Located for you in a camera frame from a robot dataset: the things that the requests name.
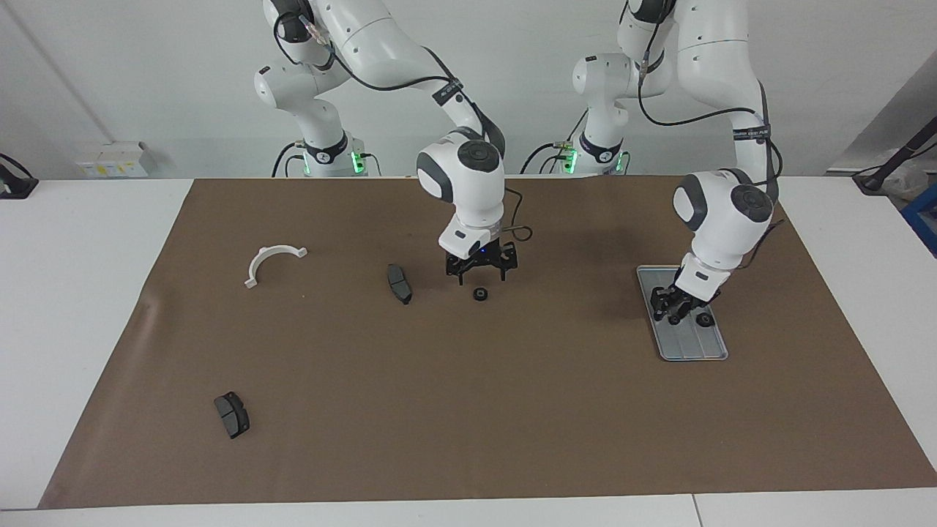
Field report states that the blue crate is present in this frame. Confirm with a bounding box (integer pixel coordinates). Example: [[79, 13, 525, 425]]
[[902, 183, 937, 257]]

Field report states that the black table clamp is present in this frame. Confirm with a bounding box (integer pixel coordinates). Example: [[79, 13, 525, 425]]
[[0, 152, 39, 200]]

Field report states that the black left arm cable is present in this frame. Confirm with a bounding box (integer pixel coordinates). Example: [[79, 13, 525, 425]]
[[637, 44, 785, 272]]

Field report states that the silver metal tray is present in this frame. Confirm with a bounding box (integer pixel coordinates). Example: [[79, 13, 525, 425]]
[[635, 265, 730, 362]]

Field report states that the black stand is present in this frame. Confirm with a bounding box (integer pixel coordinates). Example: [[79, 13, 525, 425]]
[[853, 117, 937, 195]]

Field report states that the black base cable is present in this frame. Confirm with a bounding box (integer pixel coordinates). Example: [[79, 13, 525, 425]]
[[272, 139, 308, 178], [521, 110, 586, 175]]

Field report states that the short grey brake pad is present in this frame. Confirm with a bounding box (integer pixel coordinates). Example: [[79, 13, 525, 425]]
[[214, 392, 250, 440]]

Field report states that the white wall box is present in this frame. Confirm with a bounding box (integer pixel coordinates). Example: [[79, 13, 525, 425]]
[[75, 141, 157, 179]]

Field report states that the long grey brake pad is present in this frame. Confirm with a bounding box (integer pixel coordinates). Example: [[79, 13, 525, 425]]
[[386, 263, 414, 306]]

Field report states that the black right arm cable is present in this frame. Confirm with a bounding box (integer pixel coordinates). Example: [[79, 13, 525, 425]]
[[272, 11, 534, 244]]

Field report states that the crumpled clear plastic bag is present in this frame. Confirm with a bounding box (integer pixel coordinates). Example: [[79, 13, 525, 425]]
[[882, 161, 934, 202]]

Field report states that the white curved plastic bracket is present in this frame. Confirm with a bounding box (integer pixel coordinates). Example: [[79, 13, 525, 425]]
[[244, 244, 309, 289]]

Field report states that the brown table mat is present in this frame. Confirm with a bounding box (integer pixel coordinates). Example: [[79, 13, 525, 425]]
[[38, 174, 937, 509]]

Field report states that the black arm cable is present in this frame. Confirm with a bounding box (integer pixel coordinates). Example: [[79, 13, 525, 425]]
[[637, 44, 785, 272], [272, 11, 534, 244]]

